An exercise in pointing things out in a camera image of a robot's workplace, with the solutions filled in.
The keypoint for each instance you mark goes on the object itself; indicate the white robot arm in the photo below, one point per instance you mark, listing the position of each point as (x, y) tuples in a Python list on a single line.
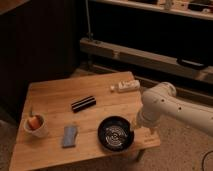
[(161, 100)]

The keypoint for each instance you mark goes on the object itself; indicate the metal pole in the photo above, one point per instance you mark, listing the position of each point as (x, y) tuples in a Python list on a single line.
[(90, 34)]

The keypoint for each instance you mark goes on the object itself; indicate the black handle on ledge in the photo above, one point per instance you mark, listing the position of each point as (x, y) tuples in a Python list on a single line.
[(192, 65)]

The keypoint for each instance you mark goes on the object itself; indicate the wooden folding table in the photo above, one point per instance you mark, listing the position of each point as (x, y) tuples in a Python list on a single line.
[(53, 99)]

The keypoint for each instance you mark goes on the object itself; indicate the blue sponge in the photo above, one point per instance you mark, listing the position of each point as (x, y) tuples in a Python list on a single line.
[(70, 133)]

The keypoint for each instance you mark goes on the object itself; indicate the orange carrot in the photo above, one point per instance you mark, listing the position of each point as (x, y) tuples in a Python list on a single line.
[(34, 122)]

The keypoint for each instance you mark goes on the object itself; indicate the black ceramic bowl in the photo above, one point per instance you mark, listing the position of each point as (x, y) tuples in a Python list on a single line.
[(114, 133)]

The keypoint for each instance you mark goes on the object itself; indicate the white cup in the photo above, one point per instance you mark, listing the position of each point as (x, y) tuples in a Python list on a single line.
[(41, 132)]

